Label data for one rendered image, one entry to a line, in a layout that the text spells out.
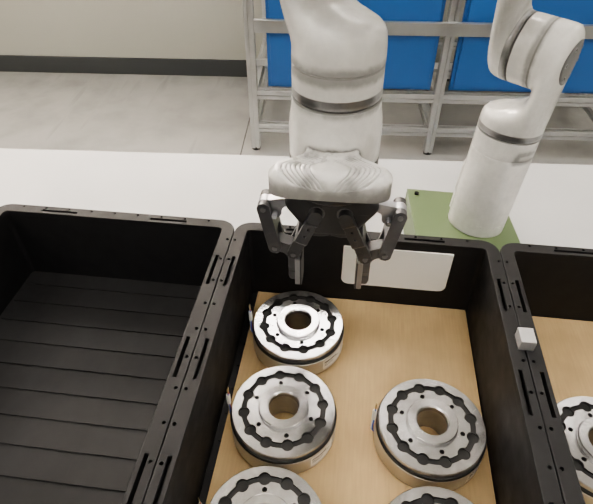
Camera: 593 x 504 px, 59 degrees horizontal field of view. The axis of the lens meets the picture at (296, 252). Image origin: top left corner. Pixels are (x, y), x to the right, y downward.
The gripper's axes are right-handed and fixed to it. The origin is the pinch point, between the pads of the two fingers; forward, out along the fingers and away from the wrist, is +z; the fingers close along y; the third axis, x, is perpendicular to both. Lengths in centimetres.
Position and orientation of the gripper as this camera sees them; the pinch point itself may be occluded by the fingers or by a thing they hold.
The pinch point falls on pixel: (328, 270)
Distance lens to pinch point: 53.3
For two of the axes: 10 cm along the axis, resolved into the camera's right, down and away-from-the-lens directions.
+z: 0.1, 7.4, 6.7
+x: -1.2, 6.7, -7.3
